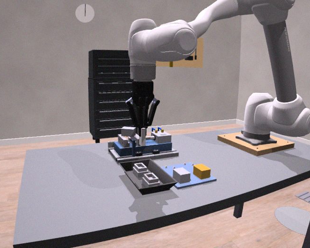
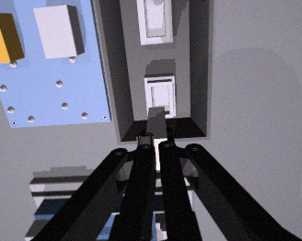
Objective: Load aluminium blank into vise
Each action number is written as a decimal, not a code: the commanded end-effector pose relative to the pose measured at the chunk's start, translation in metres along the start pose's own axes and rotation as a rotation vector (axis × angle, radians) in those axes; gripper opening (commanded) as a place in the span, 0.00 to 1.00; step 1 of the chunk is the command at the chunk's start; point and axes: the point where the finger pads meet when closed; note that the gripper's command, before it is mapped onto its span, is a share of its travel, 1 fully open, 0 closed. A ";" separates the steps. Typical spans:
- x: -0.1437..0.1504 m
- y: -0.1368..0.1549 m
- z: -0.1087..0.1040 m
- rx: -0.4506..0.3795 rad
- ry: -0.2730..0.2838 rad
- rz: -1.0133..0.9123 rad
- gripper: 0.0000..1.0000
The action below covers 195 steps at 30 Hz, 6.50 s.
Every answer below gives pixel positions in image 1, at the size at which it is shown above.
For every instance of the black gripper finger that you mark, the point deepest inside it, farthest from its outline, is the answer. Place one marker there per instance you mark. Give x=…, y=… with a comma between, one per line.
x=136, y=123
x=147, y=119

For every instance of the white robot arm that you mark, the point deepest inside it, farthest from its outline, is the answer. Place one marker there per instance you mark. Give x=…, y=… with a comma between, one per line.
x=286, y=114

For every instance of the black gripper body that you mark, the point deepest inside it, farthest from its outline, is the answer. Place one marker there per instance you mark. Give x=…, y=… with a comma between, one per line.
x=143, y=90

